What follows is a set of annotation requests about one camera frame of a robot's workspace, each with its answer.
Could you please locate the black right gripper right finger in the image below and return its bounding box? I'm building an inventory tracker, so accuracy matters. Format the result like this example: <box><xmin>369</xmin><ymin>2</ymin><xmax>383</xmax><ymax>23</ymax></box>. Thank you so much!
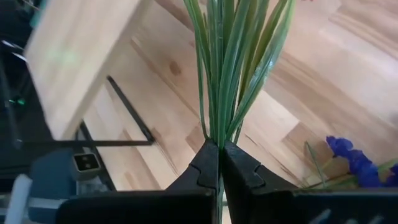
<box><xmin>221</xmin><ymin>140</ymin><xmax>398</xmax><ymax>224</ymax></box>

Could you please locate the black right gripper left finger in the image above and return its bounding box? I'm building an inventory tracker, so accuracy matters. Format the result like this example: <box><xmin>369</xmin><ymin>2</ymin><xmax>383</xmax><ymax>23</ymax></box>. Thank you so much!
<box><xmin>55</xmin><ymin>139</ymin><xmax>220</xmax><ymax>224</ymax></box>

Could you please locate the purple artificial flower bunch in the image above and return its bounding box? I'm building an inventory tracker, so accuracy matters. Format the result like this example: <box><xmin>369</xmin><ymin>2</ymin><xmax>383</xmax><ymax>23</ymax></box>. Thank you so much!
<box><xmin>298</xmin><ymin>136</ymin><xmax>398</xmax><ymax>191</ymax></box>

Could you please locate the red artificial flower bunch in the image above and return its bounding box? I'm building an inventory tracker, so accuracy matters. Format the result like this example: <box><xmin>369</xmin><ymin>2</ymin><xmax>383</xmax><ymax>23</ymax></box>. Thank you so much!
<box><xmin>183</xmin><ymin>0</ymin><xmax>313</xmax><ymax>224</ymax></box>

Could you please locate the grey table-level camera box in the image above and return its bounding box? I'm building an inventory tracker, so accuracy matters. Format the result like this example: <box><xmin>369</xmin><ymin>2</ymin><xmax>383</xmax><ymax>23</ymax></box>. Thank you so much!
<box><xmin>72</xmin><ymin>152</ymin><xmax>102</xmax><ymax>182</ymax></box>

